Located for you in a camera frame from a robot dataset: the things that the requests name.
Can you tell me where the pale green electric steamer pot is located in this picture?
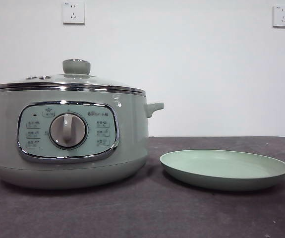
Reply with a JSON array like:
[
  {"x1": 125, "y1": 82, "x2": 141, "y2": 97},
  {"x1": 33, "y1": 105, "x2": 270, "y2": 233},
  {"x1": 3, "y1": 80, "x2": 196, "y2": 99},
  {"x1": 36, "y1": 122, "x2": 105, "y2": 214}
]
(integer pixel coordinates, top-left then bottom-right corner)
[{"x1": 0, "y1": 85, "x2": 165, "y2": 190}]

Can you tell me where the glass lid with green knob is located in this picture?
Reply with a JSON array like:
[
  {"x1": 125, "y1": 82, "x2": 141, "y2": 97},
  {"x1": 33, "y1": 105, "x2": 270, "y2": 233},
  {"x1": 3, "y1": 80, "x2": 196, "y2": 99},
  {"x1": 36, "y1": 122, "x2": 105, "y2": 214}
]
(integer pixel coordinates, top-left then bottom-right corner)
[{"x1": 0, "y1": 59, "x2": 146, "y2": 96}]

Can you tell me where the pale green round plate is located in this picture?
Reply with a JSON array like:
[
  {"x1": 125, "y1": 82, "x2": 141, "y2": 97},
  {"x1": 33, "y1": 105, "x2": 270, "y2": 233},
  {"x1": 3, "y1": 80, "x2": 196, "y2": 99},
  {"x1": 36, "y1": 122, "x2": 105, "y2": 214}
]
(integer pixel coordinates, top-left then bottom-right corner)
[{"x1": 159, "y1": 149, "x2": 285, "y2": 192}]

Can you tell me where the white wall socket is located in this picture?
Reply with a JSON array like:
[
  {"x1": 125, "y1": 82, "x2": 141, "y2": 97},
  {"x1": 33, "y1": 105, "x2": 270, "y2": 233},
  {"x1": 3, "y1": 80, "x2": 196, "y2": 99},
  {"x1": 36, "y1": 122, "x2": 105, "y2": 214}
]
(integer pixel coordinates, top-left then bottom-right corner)
[
  {"x1": 272, "y1": 5, "x2": 285, "y2": 29},
  {"x1": 62, "y1": 1, "x2": 86, "y2": 26}
]

